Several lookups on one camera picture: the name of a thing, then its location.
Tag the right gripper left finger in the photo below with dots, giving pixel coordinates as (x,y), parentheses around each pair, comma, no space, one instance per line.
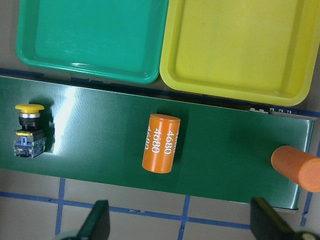
(97,224)

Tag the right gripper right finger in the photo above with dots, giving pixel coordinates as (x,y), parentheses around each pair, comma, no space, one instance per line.
(266,223)

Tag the plain orange cylinder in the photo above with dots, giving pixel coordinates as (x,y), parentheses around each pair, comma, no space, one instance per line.
(298,166)

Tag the yellow push button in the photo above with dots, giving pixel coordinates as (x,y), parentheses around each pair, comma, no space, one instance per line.
(29,141)

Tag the orange cylinder with 4680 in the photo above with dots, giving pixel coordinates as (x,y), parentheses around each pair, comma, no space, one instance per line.
(161,143)

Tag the green conveyor belt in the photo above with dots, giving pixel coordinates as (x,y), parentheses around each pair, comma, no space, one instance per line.
(99,136)

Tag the yellow plastic tray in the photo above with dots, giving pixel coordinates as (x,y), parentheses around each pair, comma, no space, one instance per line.
(260,51)

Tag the green plastic tray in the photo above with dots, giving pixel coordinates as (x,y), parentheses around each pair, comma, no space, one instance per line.
(114,39)

